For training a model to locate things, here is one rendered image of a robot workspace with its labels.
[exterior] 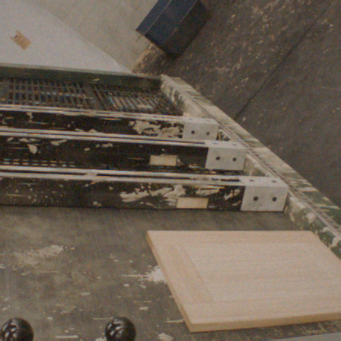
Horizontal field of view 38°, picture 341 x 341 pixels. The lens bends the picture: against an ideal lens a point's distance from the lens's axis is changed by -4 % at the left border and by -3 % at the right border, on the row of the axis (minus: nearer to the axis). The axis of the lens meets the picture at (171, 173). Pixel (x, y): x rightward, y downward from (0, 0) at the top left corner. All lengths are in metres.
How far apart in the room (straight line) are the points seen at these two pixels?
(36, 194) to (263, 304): 0.55
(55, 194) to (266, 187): 0.52
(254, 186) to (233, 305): 0.46
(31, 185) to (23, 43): 3.47
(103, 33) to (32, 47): 1.62
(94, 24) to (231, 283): 5.21
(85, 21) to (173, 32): 1.29
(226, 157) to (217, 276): 0.63
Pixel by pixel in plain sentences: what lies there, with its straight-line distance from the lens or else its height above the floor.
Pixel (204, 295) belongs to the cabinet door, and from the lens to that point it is 0.92.
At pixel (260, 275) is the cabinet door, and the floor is 1.08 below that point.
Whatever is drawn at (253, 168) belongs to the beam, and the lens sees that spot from 1.54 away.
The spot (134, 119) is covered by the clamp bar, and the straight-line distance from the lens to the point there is 1.69.
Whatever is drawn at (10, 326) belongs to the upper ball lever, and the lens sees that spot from 0.59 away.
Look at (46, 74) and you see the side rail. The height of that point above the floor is 1.37.
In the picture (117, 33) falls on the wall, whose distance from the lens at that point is 6.06.
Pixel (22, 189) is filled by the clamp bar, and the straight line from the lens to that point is 1.17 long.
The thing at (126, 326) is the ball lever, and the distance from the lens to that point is 0.60.
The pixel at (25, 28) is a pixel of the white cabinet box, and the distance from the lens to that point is 4.56.
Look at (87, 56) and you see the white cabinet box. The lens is 4.63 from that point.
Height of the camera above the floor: 1.76
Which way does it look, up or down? 27 degrees down
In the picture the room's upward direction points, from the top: 56 degrees counter-clockwise
